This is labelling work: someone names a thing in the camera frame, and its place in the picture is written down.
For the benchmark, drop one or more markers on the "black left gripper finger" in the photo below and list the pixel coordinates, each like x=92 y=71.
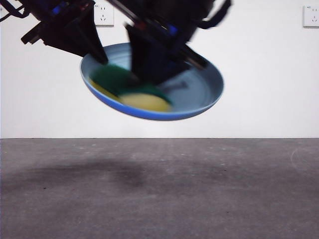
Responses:
x=67 y=37
x=93 y=42

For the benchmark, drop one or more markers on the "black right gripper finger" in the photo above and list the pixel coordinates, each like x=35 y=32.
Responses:
x=169 y=67
x=142 y=54

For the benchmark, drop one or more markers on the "light blue round plate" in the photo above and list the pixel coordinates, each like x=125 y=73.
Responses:
x=194 y=94

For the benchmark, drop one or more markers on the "yellow green scouring sponge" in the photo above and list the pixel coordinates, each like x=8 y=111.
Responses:
x=147 y=102

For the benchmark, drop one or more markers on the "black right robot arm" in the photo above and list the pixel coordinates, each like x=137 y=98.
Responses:
x=174 y=12

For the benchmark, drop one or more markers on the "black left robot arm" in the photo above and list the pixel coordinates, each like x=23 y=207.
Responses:
x=57 y=12

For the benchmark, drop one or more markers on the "white wall socket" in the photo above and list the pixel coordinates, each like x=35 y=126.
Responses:
x=311 y=16
x=106 y=15

